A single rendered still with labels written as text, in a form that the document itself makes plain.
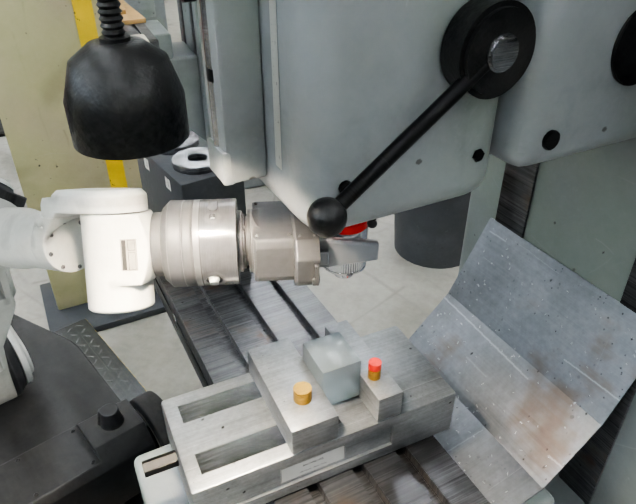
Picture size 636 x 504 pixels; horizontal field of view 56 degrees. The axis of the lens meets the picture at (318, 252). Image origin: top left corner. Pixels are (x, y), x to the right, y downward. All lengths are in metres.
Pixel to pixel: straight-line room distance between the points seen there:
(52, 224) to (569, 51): 0.51
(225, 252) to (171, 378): 1.72
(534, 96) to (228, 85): 0.25
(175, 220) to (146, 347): 1.85
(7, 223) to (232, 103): 0.35
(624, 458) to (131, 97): 0.84
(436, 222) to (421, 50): 2.21
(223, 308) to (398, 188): 0.60
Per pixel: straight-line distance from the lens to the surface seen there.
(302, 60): 0.43
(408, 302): 2.57
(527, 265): 0.95
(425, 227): 2.67
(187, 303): 1.07
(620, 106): 0.62
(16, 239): 0.73
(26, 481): 1.33
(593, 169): 0.86
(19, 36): 2.23
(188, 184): 1.04
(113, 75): 0.36
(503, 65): 0.47
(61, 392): 1.50
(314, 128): 0.44
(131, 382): 1.71
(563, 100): 0.55
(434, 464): 0.82
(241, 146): 0.50
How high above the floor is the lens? 1.57
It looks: 33 degrees down
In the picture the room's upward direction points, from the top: straight up
